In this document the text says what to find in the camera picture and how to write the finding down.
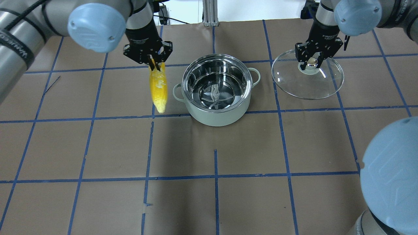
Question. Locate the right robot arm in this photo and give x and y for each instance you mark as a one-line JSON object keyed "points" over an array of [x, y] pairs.
{"points": [[326, 140]]}

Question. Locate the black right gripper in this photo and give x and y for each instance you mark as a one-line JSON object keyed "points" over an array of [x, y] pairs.
{"points": [[322, 33]]}

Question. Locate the glass pot lid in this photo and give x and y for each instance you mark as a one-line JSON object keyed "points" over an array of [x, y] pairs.
{"points": [[312, 84]]}

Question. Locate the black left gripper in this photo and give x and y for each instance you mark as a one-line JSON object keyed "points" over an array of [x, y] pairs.
{"points": [[142, 38]]}

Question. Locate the black power adapter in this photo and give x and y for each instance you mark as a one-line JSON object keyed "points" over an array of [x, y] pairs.
{"points": [[161, 13]]}

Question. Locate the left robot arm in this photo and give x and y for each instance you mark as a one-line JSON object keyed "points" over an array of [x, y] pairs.
{"points": [[97, 25]]}

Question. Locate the yellow corn cob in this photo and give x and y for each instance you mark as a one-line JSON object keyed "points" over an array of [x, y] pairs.
{"points": [[159, 88]]}

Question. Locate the pale green electric pot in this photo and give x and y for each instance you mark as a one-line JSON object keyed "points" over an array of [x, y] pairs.
{"points": [[216, 89]]}

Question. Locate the aluminium frame post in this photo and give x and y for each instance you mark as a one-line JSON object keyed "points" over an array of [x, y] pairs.
{"points": [[210, 13]]}

